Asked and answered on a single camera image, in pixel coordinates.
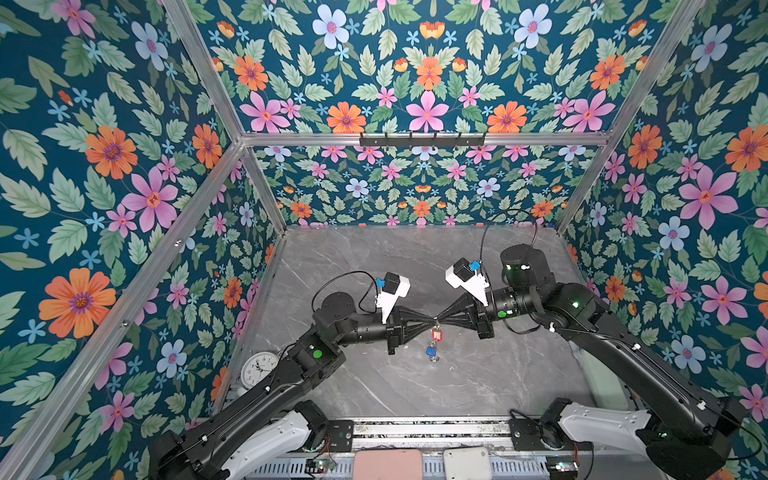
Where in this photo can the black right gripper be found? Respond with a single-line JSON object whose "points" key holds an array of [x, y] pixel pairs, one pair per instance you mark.
{"points": [[462, 308]]}

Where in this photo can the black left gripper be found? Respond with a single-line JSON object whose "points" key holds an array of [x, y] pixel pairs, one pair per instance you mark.
{"points": [[396, 328]]}

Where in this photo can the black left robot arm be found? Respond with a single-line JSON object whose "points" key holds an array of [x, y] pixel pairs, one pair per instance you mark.
{"points": [[273, 417]]}

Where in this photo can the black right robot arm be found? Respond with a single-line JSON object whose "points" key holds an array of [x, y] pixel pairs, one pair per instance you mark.
{"points": [[685, 431]]}

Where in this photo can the pink box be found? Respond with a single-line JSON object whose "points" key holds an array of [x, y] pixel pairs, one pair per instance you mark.
{"points": [[398, 464]]}

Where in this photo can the white box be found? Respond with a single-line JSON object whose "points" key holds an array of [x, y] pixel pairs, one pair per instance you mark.
{"points": [[470, 463]]}

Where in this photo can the white analog alarm clock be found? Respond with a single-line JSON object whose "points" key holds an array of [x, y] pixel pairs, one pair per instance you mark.
{"points": [[256, 368]]}

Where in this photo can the green circuit board left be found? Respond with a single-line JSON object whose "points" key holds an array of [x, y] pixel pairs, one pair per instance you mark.
{"points": [[315, 467]]}

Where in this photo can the green circuit board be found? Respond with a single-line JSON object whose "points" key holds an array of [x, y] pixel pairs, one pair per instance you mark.
{"points": [[315, 467], [562, 470]]}

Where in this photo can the green circuit board right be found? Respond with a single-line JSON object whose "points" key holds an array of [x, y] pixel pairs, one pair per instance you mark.
{"points": [[562, 470]]}

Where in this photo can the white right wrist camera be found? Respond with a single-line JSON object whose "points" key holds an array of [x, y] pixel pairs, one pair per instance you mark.
{"points": [[469, 276]]}

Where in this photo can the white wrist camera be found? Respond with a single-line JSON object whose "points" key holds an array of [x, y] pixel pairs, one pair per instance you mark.
{"points": [[469, 276], [392, 287]]}

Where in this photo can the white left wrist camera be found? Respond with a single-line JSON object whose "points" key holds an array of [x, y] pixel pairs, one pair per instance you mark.
{"points": [[392, 287]]}

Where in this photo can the aluminium front rail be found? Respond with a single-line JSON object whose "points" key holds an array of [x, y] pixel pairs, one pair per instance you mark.
{"points": [[432, 435]]}

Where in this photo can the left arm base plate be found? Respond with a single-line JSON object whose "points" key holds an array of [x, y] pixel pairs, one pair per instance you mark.
{"points": [[334, 436]]}

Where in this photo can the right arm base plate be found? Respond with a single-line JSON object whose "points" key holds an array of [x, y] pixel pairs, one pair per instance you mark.
{"points": [[528, 435]]}

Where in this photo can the black wall hook rail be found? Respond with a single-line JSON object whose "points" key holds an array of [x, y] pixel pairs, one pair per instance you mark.
{"points": [[408, 140]]}

